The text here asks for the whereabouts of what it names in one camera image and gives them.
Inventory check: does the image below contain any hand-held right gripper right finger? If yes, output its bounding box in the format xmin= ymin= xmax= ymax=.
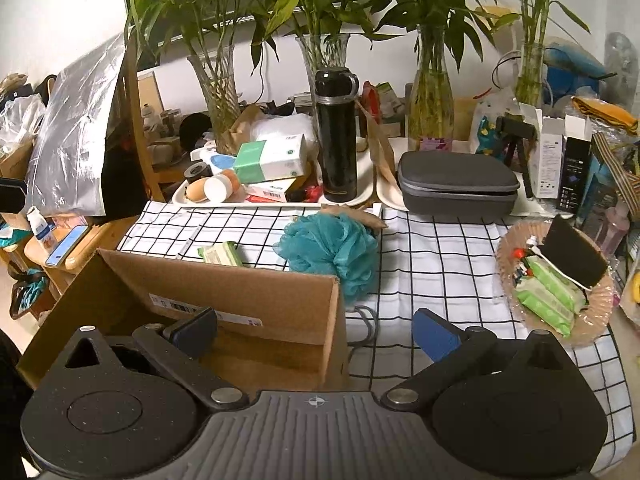
xmin=381 ymin=308 xmax=576 ymax=411

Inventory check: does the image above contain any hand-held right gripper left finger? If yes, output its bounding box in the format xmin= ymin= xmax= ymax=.
xmin=62 ymin=307 xmax=249 ymax=411

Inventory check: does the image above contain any green wipes packet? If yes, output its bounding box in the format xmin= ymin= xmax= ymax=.
xmin=197 ymin=241 xmax=244 ymax=267
xmin=515 ymin=280 xmax=576 ymax=337
xmin=522 ymin=255 xmax=588 ymax=311

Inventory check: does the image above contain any brown cardboard box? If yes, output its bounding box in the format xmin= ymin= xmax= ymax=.
xmin=17 ymin=247 xmax=351 ymax=391

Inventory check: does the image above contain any teal bath loofah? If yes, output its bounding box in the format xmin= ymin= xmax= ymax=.
xmin=272 ymin=212 xmax=381 ymax=348

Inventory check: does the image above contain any small white bottle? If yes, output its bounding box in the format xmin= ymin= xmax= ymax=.
xmin=27 ymin=206 xmax=56 ymax=253

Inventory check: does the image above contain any white black checked tablecloth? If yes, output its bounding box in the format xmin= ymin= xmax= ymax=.
xmin=117 ymin=200 xmax=626 ymax=476

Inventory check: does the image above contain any blue smartphone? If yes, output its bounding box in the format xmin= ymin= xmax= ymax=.
xmin=45 ymin=225 xmax=90 ymax=267

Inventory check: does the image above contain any white plastic bag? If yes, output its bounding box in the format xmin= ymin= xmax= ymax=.
xmin=0 ymin=95 xmax=46 ymax=156

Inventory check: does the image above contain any silver foil bag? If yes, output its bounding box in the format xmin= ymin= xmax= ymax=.
xmin=25 ymin=35 xmax=131 ymax=216

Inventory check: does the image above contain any wooden rack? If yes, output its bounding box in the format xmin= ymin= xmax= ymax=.
xmin=22 ymin=45 xmax=201 ymax=281

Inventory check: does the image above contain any orange bottle white cap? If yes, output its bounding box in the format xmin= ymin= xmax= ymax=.
xmin=204 ymin=169 xmax=246 ymax=202

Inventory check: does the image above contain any cream oval tray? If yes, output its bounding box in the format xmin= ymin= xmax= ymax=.
xmin=172 ymin=160 xmax=381 ymax=208
xmin=376 ymin=137 xmax=526 ymax=211

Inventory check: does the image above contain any black tape roll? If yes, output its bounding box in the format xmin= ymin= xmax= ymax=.
xmin=184 ymin=162 xmax=216 ymax=183

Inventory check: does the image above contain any grey zip case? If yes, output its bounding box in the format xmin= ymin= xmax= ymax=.
xmin=396 ymin=151 xmax=521 ymax=216

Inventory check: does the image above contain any white flat box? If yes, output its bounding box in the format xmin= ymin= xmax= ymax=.
xmin=245 ymin=180 xmax=301 ymax=203

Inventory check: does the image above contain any black foam pad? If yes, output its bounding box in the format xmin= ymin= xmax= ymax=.
xmin=542 ymin=214 xmax=610 ymax=287

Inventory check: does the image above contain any red packet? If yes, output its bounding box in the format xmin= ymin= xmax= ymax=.
xmin=287 ymin=185 xmax=323 ymax=204

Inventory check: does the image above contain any green white carton box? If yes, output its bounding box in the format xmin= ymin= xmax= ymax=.
xmin=233 ymin=133 xmax=309 ymax=184

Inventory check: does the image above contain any black round object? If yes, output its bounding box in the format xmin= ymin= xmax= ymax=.
xmin=179 ymin=114 xmax=213 ymax=151

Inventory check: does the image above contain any crumpled brown paper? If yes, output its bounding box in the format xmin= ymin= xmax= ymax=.
xmin=227 ymin=105 xmax=266 ymax=156

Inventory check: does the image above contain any pink bottle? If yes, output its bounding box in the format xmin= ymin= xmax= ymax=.
xmin=597 ymin=205 xmax=631 ymax=256

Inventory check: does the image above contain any black thermos bottle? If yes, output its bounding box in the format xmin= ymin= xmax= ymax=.
xmin=313 ymin=66 xmax=361 ymax=202

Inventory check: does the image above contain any white blue box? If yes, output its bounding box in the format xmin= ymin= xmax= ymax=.
xmin=535 ymin=116 xmax=568 ymax=200

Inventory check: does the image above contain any colourful printed plastic bag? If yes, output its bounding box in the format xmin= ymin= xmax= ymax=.
xmin=470 ymin=87 xmax=523 ymax=156

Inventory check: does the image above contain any black box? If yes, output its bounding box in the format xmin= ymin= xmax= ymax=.
xmin=557 ymin=136 xmax=593 ymax=211

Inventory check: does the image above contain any white plastic packet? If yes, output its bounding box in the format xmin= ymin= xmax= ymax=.
xmin=250 ymin=112 xmax=318 ymax=143

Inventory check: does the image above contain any black mini tripod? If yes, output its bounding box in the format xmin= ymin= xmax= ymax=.
xmin=492 ymin=116 xmax=538 ymax=200

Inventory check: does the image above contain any lucky bamboo in glass vase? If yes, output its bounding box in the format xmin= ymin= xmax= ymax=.
xmin=480 ymin=0 xmax=601 ymax=108
xmin=250 ymin=0 xmax=401 ymax=111
xmin=365 ymin=0 xmax=521 ymax=153
xmin=90 ymin=0 xmax=281 ymax=156

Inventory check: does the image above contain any green white small carton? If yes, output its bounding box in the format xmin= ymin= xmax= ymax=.
xmin=375 ymin=82 xmax=403 ymax=116

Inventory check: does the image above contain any yellow cloth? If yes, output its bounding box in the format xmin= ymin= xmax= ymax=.
xmin=570 ymin=95 xmax=640 ymax=136

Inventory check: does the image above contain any white cord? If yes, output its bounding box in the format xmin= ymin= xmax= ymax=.
xmin=530 ymin=242 xmax=591 ymax=291

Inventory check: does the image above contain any striped ribbon strap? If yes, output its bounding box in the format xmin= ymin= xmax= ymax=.
xmin=592 ymin=132 xmax=640 ymax=196

